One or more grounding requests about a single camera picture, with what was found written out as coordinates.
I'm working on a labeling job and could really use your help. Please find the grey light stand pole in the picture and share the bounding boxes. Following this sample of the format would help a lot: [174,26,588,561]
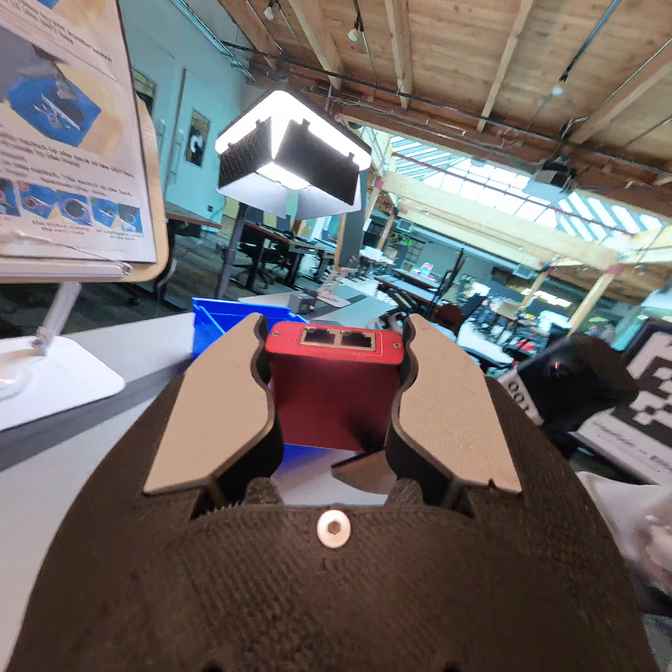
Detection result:
[214,202,251,301]

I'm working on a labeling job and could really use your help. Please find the red ethernet splitter box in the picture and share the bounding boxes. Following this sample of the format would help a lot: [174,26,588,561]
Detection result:
[264,321,405,454]

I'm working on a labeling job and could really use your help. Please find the black framed marker sign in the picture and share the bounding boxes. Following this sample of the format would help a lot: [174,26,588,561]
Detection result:
[574,317,672,487]

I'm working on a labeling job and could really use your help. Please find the studio light panel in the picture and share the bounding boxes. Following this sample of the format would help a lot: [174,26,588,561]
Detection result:
[213,90,373,221]

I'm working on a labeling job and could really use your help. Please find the wooden document stand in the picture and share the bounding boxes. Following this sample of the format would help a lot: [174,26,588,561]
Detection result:
[0,0,170,285]

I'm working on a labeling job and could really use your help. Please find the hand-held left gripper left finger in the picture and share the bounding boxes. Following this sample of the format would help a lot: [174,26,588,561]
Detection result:
[142,312,285,497]

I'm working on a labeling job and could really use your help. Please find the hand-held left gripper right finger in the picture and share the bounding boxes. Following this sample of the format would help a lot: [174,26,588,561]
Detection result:
[385,313,523,495]

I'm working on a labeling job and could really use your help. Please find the ceiling projector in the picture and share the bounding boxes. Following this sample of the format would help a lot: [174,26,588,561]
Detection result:
[524,160,573,198]

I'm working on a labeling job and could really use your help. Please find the blue plastic bin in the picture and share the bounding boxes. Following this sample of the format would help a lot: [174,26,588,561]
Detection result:
[191,297,310,358]

